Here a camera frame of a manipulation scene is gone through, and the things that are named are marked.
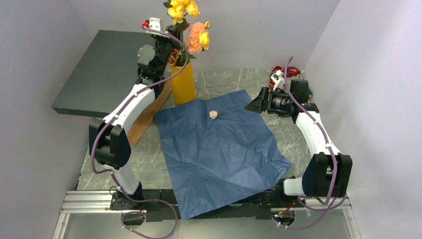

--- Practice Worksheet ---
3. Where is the grey network switch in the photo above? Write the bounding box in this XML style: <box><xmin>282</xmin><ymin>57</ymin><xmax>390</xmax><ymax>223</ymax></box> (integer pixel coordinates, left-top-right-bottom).
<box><xmin>51</xmin><ymin>30</ymin><xmax>155</xmax><ymax>118</ymax></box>

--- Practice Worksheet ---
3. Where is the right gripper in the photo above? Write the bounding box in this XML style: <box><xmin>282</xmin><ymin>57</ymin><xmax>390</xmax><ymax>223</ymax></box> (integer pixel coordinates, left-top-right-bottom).
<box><xmin>245</xmin><ymin>87</ymin><xmax>294</xmax><ymax>114</ymax></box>

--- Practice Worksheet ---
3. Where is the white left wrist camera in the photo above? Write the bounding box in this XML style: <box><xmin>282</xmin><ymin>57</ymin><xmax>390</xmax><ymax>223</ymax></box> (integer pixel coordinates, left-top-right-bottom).
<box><xmin>142</xmin><ymin>17</ymin><xmax>166</xmax><ymax>32</ymax></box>

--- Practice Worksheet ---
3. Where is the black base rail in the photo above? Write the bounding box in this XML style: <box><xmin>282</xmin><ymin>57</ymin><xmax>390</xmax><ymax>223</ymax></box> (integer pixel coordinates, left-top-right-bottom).
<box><xmin>109</xmin><ymin>188</ymin><xmax>303</xmax><ymax>222</ymax></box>

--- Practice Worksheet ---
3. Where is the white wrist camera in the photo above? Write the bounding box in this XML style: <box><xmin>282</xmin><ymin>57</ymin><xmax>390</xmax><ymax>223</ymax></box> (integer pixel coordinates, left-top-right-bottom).
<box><xmin>270</xmin><ymin>70</ymin><xmax>285</xmax><ymax>92</ymax></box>
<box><xmin>142</xmin><ymin>17</ymin><xmax>166</xmax><ymax>32</ymax></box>

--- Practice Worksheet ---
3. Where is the aluminium frame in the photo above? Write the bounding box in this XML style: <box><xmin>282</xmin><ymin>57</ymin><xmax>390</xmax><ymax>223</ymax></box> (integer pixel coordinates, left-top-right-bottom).
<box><xmin>54</xmin><ymin>189</ymin><xmax>361</xmax><ymax>239</ymax></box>

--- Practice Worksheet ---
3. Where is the wooden board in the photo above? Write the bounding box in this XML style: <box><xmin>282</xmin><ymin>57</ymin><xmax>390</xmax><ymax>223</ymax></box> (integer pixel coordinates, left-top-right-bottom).
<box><xmin>127</xmin><ymin>80</ymin><xmax>172</xmax><ymax>147</ymax></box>

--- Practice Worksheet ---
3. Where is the pink peony stem bunch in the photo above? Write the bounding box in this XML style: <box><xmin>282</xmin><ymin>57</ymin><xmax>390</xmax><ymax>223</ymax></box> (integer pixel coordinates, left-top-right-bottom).
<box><xmin>185</xmin><ymin>20</ymin><xmax>211</xmax><ymax>55</ymax></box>

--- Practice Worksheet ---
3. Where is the yellow flower stem bunch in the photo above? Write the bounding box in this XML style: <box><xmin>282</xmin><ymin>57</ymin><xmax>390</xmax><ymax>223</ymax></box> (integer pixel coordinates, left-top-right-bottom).
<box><xmin>163</xmin><ymin>0</ymin><xmax>201</xmax><ymax>46</ymax></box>

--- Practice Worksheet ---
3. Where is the brown rose stem bunch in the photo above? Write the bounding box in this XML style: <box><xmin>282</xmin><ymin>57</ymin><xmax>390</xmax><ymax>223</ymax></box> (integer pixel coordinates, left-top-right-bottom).
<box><xmin>167</xmin><ymin>48</ymin><xmax>181</xmax><ymax>67</ymax></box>

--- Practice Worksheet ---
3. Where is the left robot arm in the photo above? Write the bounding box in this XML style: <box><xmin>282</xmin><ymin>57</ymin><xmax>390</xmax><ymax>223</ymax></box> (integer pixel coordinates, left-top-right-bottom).
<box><xmin>89</xmin><ymin>19</ymin><xmax>186</xmax><ymax>209</ymax></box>

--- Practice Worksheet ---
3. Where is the cream single rose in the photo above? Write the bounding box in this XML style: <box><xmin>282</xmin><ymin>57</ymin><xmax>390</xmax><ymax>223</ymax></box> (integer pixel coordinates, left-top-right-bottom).
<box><xmin>209</xmin><ymin>108</ymin><xmax>244</xmax><ymax>120</ymax></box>

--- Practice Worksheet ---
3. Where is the green handled screwdriver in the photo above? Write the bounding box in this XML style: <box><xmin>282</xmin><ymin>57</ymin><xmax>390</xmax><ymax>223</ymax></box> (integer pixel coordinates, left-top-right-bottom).
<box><xmin>308</xmin><ymin>88</ymin><xmax>313</xmax><ymax>99</ymax></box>

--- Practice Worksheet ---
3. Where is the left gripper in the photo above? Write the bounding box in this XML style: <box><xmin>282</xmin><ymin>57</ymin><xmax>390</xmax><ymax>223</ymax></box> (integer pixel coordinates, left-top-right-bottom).
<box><xmin>155</xmin><ymin>23</ymin><xmax>183</xmax><ymax>76</ymax></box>

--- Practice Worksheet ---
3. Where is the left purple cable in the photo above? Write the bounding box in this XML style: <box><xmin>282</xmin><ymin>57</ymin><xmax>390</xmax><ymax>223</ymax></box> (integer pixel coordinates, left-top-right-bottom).
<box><xmin>90</xmin><ymin>25</ymin><xmax>191</xmax><ymax>239</ymax></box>

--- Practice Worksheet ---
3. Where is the red ribbon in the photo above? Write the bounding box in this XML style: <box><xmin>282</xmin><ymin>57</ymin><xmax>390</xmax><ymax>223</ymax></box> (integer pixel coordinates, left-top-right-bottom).
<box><xmin>269</xmin><ymin>66</ymin><xmax>301</xmax><ymax>88</ymax></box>

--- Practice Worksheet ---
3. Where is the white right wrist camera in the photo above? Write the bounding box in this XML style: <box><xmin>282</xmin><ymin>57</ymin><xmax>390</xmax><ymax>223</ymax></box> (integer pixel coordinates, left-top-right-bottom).
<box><xmin>270</xmin><ymin>70</ymin><xmax>285</xmax><ymax>92</ymax></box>

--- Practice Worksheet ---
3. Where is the yellow vase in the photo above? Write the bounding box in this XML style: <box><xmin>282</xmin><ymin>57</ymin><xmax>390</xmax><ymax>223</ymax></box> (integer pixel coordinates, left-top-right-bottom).
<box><xmin>171</xmin><ymin>61</ymin><xmax>197</xmax><ymax>105</ymax></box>

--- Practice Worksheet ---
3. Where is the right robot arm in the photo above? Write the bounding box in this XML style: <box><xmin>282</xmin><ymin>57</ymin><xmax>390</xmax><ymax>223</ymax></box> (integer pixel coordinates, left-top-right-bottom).
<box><xmin>245</xmin><ymin>80</ymin><xmax>352</xmax><ymax>207</ymax></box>

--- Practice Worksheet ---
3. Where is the black cable bundle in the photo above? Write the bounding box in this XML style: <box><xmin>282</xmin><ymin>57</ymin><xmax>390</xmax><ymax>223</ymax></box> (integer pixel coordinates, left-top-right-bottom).
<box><xmin>270</xmin><ymin>109</ymin><xmax>294</xmax><ymax>118</ymax></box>

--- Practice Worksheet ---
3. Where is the blue wrapping paper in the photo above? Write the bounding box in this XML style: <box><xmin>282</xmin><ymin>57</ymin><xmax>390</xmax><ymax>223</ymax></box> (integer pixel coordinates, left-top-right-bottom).
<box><xmin>155</xmin><ymin>90</ymin><xmax>292</xmax><ymax>220</ymax></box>

